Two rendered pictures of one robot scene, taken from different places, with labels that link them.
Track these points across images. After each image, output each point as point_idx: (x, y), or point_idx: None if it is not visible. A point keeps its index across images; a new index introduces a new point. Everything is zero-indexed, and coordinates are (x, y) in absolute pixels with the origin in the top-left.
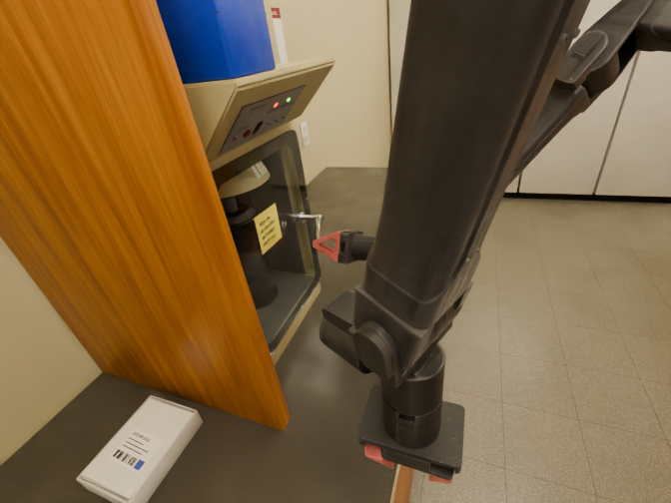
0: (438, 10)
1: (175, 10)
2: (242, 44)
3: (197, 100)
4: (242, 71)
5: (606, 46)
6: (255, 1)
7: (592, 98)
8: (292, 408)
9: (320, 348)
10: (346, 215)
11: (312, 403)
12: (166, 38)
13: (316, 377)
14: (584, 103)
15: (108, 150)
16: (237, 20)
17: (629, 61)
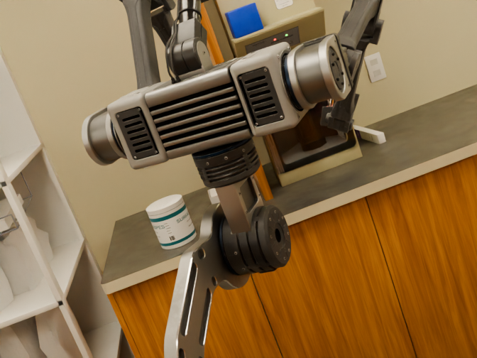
0: None
1: (227, 18)
2: (241, 26)
3: (233, 44)
4: (240, 35)
5: (343, 19)
6: (250, 9)
7: (373, 38)
8: (277, 196)
9: (316, 180)
10: (469, 109)
11: (284, 197)
12: (213, 33)
13: (298, 190)
14: (359, 42)
15: (213, 61)
16: (239, 20)
17: (375, 20)
